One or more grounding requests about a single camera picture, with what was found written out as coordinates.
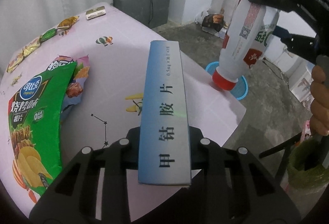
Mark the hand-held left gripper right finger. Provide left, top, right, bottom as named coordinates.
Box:
left=189, top=126, right=301, bottom=224

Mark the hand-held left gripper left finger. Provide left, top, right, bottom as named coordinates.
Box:
left=29, top=127, right=140, bottom=224

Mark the white bottle red cap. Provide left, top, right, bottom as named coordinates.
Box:
left=211, top=0, right=287, bottom=91

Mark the blue medicine box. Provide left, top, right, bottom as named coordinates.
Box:
left=138, top=40, right=193, bottom=187

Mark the blue plastic basin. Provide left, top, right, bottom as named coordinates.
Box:
left=205, top=61, right=248, bottom=100

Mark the person's right hand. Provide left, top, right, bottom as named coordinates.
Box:
left=310, top=66, right=329, bottom=136

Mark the black snack bag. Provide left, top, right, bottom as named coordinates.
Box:
left=201, top=14, right=227, bottom=33

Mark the white plastic bag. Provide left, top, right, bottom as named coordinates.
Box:
left=195, top=10, right=214, bottom=25

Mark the purple chip bag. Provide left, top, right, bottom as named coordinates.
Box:
left=46, top=54, right=90, bottom=118

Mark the pink printed tablecloth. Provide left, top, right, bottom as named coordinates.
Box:
left=0, top=4, right=246, bottom=214

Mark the green chip bag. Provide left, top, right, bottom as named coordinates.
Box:
left=9, top=61, right=78, bottom=204

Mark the grey cabinet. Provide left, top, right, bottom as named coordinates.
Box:
left=113, top=0, right=171, bottom=29

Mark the gold white small box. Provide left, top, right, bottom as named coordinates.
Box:
left=86, top=6, right=107, bottom=20

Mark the green candy wrapper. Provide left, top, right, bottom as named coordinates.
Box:
left=38, top=28, right=59, bottom=43

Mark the yellow candy wrapper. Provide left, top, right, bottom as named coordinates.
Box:
left=57, top=15, right=80, bottom=31

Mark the yellow snack wrapper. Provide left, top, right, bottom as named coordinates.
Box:
left=6, top=53, right=25, bottom=74
left=23, top=38, right=42, bottom=57

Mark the black metal frame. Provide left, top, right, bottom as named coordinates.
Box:
left=259, top=132, right=304, bottom=181

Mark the black power cable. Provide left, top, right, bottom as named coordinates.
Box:
left=134, top=0, right=155, bottom=27

